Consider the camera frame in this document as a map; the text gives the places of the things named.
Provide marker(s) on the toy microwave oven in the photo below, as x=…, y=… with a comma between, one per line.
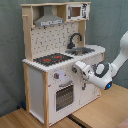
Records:
x=78, y=11

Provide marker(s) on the white oven door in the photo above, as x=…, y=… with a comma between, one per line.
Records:
x=63, y=99

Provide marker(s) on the grey toy sink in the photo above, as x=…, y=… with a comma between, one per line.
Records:
x=79, y=51

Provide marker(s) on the wooden toy kitchen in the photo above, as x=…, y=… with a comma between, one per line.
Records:
x=46, y=40

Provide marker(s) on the grey range hood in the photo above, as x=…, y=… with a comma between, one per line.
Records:
x=48, y=18

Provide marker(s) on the black toy faucet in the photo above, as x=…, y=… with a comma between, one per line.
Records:
x=72, y=41

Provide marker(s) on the black toy stovetop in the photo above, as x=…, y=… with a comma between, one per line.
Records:
x=52, y=59

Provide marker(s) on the red left stove knob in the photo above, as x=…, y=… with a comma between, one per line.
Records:
x=56, y=75

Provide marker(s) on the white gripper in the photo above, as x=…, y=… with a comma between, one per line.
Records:
x=82, y=70

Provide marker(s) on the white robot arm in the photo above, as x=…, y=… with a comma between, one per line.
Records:
x=101, y=74

